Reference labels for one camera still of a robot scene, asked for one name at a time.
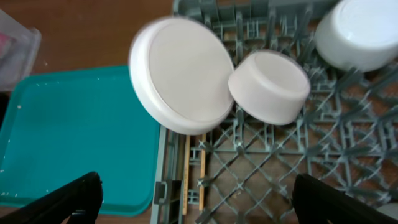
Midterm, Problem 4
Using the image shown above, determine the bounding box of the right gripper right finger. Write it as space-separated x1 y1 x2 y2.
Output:
292 174 397 224

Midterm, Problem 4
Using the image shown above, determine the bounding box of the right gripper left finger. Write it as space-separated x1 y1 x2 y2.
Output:
1 172 103 224

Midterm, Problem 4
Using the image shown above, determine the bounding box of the wooden chopstick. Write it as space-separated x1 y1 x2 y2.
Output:
182 135 190 216
198 134 206 212

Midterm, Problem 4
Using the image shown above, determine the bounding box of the white round plate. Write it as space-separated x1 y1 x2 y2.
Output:
128 17 234 135

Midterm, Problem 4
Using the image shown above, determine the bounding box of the pale green white cup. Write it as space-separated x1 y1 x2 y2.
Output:
314 0 397 72

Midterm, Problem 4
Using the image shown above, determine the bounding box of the grey dishwasher rack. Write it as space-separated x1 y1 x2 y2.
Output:
150 1 397 223

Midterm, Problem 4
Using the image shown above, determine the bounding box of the teal serving tray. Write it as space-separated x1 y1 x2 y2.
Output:
1 66 160 216

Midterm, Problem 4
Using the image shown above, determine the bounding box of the black plastic tray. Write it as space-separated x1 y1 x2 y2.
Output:
0 92 10 128

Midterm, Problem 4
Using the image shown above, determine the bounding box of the clear plastic bin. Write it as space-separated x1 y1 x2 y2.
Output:
1 11 42 91

